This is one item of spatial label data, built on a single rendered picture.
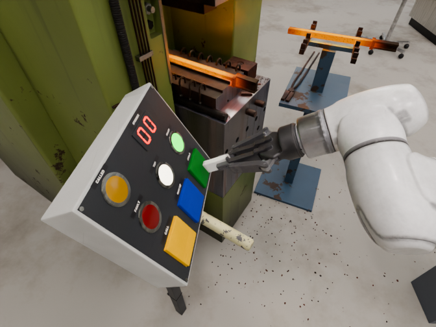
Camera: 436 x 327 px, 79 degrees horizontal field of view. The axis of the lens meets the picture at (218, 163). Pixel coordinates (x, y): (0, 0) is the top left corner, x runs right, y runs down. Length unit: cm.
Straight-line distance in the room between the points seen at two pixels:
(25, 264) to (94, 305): 51
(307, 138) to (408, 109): 16
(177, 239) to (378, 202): 35
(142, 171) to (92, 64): 34
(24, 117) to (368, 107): 110
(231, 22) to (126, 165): 89
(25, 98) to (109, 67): 49
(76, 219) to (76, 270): 138
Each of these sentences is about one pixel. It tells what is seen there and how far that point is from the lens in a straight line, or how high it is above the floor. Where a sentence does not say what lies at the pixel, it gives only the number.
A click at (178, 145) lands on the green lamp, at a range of 62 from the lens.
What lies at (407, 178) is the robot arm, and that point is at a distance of 47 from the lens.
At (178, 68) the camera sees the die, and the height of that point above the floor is 99.
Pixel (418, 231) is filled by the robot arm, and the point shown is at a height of 118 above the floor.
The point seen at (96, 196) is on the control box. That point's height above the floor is 118.
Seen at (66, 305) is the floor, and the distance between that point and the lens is 174.
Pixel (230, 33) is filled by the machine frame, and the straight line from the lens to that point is 126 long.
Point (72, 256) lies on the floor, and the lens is 185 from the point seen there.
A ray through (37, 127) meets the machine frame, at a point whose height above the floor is 85.
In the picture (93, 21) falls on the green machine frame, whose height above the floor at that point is 129.
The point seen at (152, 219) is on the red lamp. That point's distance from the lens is 50.
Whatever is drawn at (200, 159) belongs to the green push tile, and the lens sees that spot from 67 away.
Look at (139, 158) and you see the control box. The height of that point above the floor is 115.
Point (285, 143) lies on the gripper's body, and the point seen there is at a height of 114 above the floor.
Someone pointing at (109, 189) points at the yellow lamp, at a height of 117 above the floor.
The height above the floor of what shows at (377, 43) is 103.
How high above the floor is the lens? 151
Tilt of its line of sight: 47 degrees down
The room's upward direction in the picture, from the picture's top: straight up
